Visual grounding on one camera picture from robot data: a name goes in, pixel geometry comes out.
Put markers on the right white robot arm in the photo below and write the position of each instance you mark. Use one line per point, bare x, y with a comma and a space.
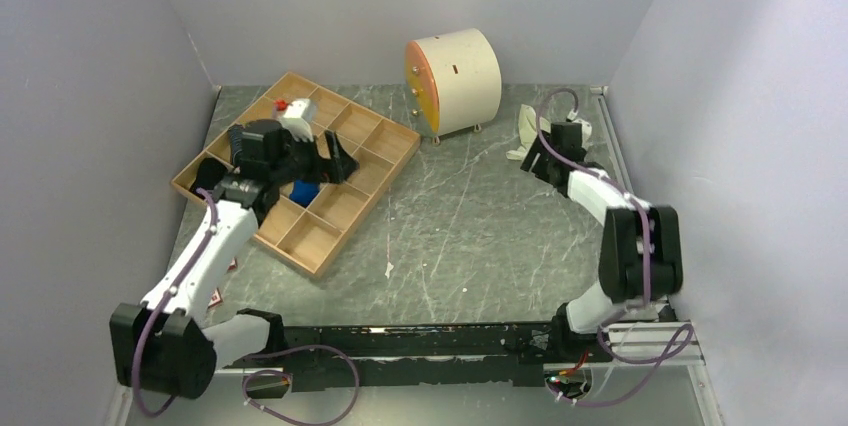
640, 259

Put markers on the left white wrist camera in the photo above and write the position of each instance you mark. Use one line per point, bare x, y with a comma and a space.
296, 117

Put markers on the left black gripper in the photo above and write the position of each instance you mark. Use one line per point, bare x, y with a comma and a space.
323, 169

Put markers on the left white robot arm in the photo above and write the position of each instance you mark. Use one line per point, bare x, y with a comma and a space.
157, 343

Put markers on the blue underwear white trim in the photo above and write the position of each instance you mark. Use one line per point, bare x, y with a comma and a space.
303, 192

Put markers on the black rolled sock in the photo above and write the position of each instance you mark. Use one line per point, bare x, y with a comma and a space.
209, 173

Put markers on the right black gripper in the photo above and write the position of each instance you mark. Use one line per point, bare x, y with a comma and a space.
536, 148

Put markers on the small red white tag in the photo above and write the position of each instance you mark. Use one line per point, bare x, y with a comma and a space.
215, 299

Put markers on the cream cylindrical drawer cabinet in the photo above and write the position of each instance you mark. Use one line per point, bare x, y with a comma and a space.
455, 79

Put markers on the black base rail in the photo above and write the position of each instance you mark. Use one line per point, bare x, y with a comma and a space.
520, 353

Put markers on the wooden compartment tray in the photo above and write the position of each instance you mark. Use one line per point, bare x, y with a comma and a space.
310, 238

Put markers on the cream cloth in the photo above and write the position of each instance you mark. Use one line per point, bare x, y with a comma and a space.
527, 132

